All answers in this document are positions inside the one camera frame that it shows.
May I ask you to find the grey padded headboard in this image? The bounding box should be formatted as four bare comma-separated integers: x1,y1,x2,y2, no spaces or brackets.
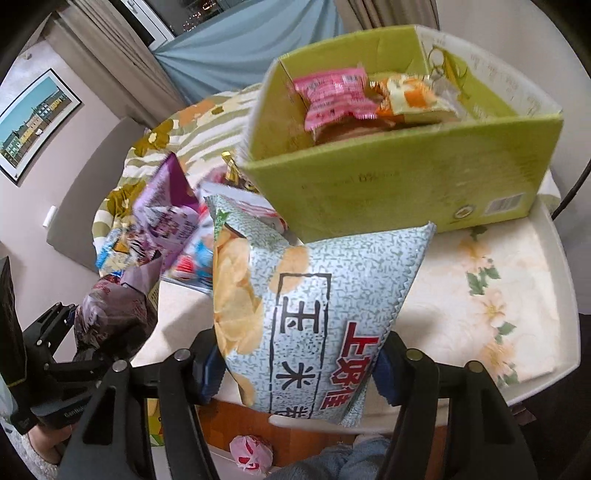
46,117,153,273

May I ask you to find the framed wall picture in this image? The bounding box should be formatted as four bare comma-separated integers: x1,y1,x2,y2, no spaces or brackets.
0,68,83,186

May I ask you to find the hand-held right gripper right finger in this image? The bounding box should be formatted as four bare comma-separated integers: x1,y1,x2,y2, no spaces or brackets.
369,332,541,480

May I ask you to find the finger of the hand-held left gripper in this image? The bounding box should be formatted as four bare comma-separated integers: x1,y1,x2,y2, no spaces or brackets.
41,346,116,393
21,302,78,352

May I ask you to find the dark window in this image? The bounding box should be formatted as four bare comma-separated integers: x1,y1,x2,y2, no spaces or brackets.
121,0,241,44

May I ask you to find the red blue snack packet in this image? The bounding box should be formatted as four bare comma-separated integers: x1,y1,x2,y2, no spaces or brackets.
166,226,215,292

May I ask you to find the orange snack packet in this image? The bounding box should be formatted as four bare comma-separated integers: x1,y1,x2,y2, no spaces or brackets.
369,74,451,123

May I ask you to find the light blue cloth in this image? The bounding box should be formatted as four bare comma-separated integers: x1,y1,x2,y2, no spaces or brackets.
152,0,356,104

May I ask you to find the grey speckled chip bag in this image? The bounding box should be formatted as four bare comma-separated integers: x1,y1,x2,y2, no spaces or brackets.
203,194,437,428

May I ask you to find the person's grey fleece clothing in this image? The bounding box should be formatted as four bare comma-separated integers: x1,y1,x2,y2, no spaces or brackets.
272,436,393,480

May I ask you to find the clear plastic packet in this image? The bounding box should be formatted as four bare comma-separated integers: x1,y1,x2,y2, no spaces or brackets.
429,76,463,121

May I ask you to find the pink crumpled bag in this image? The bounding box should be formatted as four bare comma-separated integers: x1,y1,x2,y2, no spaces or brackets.
230,434,274,476

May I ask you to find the dark purple snack packet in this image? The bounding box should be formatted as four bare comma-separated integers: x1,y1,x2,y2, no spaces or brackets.
74,258,162,361

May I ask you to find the blue white snack packet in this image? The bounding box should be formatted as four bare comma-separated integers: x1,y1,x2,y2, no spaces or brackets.
95,226,139,273

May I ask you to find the white tray table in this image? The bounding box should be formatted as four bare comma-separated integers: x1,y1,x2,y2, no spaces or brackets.
129,171,583,444

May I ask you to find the yellow snack packet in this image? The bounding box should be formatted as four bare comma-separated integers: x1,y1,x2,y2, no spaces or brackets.
221,151,247,188

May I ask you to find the green cardboard box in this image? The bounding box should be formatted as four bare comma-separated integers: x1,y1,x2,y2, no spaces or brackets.
240,25,565,243

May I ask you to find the striped floral blanket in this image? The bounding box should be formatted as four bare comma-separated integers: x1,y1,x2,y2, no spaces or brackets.
92,83,278,259

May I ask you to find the black cable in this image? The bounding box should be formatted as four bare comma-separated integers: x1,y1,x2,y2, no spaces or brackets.
551,157,591,220

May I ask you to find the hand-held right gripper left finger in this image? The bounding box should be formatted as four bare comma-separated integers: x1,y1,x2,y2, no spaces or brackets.
58,330,227,480

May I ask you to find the beige curtain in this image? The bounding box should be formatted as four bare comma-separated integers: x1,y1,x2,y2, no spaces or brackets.
55,0,185,134
335,0,439,35

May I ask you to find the pink snack packet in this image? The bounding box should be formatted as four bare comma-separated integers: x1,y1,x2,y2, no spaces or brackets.
293,66,384,139

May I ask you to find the white red snack packet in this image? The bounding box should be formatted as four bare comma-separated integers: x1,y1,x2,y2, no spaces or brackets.
198,180,287,232

